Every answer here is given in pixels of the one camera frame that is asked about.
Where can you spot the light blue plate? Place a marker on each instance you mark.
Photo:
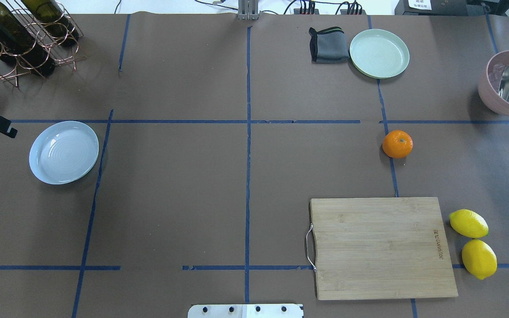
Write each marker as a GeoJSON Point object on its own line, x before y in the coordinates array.
{"type": "Point", "coordinates": [64, 153]}

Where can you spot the orange fruit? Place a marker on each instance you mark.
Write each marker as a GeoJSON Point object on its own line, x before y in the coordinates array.
{"type": "Point", "coordinates": [397, 144]}

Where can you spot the pale green plate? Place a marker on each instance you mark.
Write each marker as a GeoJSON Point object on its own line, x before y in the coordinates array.
{"type": "Point", "coordinates": [379, 54]}

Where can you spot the dark green wine bottle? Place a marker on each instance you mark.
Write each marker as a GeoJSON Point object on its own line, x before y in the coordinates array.
{"type": "Point", "coordinates": [18, 42]}

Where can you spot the black power strip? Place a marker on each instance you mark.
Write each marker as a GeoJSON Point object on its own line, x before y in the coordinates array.
{"type": "Point", "coordinates": [324, 7]}

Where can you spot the grey folded cloth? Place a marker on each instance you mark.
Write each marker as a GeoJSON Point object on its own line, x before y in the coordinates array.
{"type": "Point", "coordinates": [328, 46]}

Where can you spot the wooden cutting board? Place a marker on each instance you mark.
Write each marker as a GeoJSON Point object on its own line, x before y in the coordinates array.
{"type": "Point", "coordinates": [380, 248]}

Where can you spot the upper yellow lemon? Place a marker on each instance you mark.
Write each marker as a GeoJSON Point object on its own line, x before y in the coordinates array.
{"type": "Point", "coordinates": [469, 223]}

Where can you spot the yellow lemon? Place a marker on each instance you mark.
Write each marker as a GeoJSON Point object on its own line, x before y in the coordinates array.
{"type": "Point", "coordinates": [479, 259]}
{"type": "Point", "coordinates": [469, 223]}

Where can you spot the pink plastic bowl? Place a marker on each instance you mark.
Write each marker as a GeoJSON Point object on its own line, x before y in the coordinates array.
{"type": "Point", "coordinates": [489, 83]}

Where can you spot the lower yellow lemon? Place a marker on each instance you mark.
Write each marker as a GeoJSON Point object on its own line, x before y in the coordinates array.
{"type": "Point", "coordinates": [479, 259]}

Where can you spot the copper wire wine rack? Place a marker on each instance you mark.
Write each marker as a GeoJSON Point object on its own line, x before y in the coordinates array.
{"type": "Point", "coordinates": [36, 37]}

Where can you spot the grey metal camera post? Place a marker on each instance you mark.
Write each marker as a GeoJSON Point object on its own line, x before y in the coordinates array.
{"type": "Point", "coordinates": [248, 10]}

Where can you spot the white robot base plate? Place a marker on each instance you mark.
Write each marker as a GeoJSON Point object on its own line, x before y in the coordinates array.
{"type": "Point", "coordinates": [271, 310]}

